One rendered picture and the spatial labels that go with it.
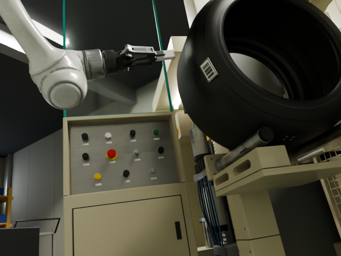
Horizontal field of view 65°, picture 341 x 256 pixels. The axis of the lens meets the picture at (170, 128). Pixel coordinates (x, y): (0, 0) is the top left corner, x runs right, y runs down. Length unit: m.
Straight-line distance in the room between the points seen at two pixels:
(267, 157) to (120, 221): 0.72
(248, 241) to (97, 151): 0.77
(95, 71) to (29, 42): 0.23
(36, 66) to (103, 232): 0.76
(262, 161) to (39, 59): 0.60
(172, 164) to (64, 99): 0.80
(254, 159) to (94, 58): 0.55
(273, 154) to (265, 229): 0.44
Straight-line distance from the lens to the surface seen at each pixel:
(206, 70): 0.81
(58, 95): 0.67
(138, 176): 1.32
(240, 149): 0.88
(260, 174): 0.76
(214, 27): 0.90
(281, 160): 0.78
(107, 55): 0.87
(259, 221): 1.13
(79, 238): 1.24
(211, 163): 1.07
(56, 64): 0.70
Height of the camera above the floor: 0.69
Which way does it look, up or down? 21 degrees up
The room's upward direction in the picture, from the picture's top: 9 degrees counter-clockwise
